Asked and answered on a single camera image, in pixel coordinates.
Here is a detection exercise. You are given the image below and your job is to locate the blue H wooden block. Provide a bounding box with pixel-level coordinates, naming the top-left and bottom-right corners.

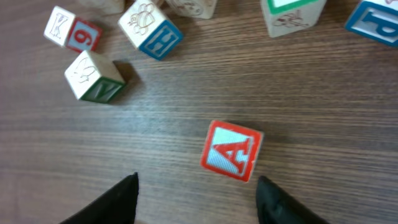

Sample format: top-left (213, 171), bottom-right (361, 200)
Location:
top-left (118, 0), bottom-right (183, 60)

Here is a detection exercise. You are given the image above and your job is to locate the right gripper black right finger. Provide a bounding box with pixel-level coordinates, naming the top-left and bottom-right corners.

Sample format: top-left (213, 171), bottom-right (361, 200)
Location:
top-left (256, 175), bottom-right (328, 224)

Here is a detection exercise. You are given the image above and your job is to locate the plain wooden block red side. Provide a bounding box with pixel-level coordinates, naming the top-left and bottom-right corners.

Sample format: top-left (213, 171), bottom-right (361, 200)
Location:
top-left (44, 6), bottom-right (103, 53)

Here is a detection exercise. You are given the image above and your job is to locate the red A wooden block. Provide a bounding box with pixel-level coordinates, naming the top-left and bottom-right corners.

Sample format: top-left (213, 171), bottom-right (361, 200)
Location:
top-left (200, 120), bottom-right (264, 182)

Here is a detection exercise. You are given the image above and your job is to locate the red A block far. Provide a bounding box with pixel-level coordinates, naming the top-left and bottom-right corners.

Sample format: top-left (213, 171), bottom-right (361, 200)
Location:
top-left (77, 0), bottom-right (125, 14)

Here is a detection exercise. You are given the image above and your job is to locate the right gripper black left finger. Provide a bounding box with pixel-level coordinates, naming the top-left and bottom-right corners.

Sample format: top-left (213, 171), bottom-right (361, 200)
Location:
top-left (60, 172), bottom-right (139, 224)

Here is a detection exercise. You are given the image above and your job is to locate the yellow wooden block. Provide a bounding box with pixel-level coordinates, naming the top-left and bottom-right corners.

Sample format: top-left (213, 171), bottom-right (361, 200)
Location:
top-left (165, 0), bottom-right (218, 19)

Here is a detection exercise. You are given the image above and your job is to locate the green top wooden block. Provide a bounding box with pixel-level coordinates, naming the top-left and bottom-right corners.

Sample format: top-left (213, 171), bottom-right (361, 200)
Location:
top-left (260, 0), bottom-right (326, 38)

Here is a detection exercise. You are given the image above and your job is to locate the blue P wooden block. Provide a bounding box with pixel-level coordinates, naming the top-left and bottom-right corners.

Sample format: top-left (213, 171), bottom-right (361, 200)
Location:
top-left (345, 0), bottom-right (397, 47)

